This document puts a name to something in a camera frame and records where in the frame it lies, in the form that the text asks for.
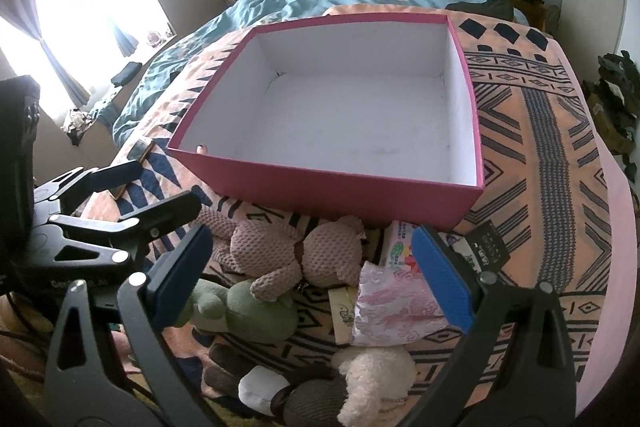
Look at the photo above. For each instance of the cluttered wooden nightstand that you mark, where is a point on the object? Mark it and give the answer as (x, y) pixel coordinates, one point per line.
(530, 4)

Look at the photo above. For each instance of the black tissue pack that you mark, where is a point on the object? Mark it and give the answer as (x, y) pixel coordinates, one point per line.
(487, 249)

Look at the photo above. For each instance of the pile of dark clothes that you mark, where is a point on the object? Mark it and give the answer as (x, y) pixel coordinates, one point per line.
(615, 102)

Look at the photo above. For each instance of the pink knitted bear plush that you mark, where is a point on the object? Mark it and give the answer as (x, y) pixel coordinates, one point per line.
(330, 257)

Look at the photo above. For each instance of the dark raccoon plush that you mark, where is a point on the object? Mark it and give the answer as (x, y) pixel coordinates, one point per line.
(315, 399)

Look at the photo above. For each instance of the small beige box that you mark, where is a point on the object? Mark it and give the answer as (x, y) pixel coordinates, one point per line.
(345, 314)

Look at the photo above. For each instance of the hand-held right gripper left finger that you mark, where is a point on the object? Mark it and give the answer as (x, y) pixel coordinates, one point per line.
(182, 277)

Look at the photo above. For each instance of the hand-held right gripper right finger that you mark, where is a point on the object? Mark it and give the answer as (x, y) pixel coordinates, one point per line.
(442, 277)

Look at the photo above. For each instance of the cream bunny plush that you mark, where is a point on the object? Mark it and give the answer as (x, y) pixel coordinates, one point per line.
(370, 377)

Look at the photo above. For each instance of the green frog plush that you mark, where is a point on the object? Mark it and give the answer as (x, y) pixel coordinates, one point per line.
(255, 314)

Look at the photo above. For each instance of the floral tissue pack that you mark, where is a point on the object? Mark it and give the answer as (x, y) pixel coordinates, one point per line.
(397, 247)

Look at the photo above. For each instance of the pink bed sheet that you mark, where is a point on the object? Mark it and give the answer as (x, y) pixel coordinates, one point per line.
(617, 257)

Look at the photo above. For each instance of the patterned orange blanket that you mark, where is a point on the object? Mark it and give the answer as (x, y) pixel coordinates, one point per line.
(540, 147)

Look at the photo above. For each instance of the dark cloth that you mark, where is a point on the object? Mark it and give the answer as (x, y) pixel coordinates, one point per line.
(480, 9)

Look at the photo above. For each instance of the pink patterned tissue pack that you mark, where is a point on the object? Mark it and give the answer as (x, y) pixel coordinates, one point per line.
(395, 307)

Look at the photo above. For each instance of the pink storage box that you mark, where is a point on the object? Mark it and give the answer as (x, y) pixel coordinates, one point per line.
(340, 117)

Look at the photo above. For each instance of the black pouch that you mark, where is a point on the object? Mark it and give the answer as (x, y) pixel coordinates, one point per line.
(126, 73)

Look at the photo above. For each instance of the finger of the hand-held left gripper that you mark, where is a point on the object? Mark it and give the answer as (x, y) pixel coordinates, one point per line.
(100, 177)
(160, 212)

